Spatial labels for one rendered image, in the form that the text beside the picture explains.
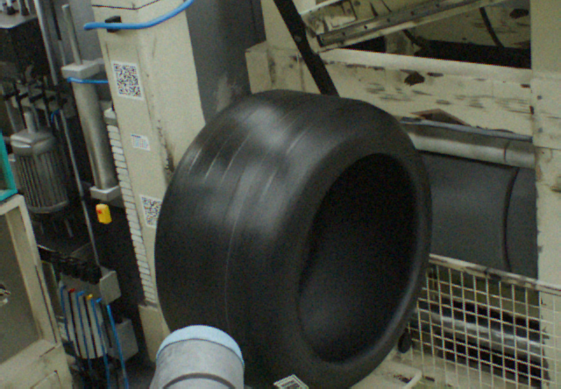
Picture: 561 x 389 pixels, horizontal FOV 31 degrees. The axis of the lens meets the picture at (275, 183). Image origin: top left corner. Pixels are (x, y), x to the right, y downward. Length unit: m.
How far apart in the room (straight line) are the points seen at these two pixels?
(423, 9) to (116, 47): 0.59
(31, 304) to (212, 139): 0.72
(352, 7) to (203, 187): 0.54
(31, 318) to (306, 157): 0.88
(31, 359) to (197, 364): 1.07
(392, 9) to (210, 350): 0.93
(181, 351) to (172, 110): 0.76
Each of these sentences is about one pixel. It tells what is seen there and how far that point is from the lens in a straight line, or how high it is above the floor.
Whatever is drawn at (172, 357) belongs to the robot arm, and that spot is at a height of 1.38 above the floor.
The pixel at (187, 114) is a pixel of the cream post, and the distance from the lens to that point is 2.02.
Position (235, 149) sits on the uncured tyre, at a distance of 1.76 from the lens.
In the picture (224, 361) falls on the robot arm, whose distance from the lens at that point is 1.32.
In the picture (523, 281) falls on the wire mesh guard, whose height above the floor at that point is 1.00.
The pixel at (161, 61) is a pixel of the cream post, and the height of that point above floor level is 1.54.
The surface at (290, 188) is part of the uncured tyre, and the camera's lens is 1.69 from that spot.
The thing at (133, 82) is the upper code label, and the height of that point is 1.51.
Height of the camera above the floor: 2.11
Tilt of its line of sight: 25 degrees down
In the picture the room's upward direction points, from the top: 9 degrees counter-clockwise
